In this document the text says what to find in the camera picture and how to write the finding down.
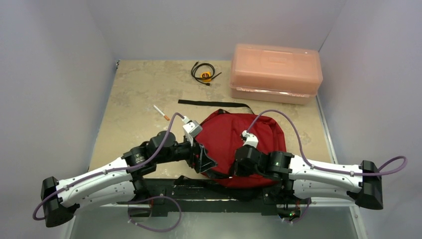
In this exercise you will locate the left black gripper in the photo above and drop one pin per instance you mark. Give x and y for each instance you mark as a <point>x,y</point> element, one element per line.
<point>201,162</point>

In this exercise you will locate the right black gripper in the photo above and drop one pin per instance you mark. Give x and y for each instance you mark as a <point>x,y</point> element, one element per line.
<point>239,163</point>

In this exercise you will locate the red student backpack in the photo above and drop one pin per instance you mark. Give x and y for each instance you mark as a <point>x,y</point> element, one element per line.
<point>221,137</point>

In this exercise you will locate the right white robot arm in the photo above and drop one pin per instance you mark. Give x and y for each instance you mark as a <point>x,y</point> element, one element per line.
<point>302,179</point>

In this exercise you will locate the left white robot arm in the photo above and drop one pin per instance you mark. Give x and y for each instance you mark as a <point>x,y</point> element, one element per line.
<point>119,181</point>

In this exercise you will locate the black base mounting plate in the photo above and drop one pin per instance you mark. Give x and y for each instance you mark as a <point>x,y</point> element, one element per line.
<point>162,196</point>

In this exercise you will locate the white orange pen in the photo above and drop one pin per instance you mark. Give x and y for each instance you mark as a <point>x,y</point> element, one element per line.
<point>161,113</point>

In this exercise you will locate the translucent orange plastic box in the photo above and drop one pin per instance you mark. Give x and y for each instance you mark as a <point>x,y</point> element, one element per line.
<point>275,74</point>

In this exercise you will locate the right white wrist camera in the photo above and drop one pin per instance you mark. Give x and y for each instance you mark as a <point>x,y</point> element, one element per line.
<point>249,139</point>

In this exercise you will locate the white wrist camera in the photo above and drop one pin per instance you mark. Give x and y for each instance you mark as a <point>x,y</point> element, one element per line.
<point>249,139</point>
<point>191,129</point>

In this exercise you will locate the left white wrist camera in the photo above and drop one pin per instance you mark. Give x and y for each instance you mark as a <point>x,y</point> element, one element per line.
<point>191,129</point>

